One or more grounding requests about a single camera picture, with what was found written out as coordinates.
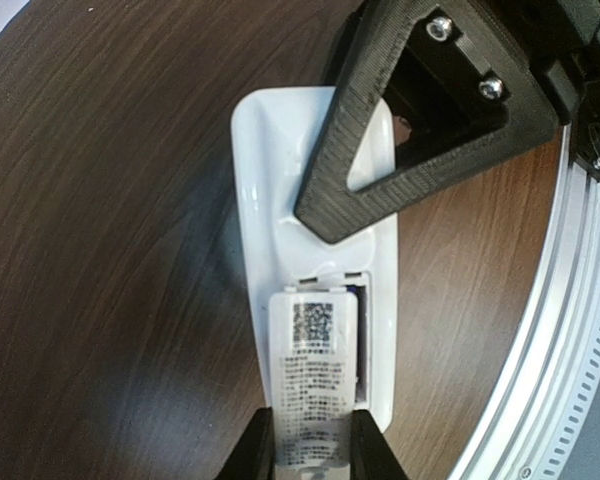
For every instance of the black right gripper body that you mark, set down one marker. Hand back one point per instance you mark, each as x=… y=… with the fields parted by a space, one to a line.
x=544 y=68

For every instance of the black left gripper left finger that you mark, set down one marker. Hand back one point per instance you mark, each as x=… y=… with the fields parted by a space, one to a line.
x=253 y=456

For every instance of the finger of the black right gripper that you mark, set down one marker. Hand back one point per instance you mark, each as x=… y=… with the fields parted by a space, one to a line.
x=454 y=74

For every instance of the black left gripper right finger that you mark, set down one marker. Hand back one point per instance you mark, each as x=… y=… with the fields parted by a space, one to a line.
x=371 y=457

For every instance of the white remote control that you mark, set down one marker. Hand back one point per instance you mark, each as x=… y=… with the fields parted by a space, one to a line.
x=273 y=132

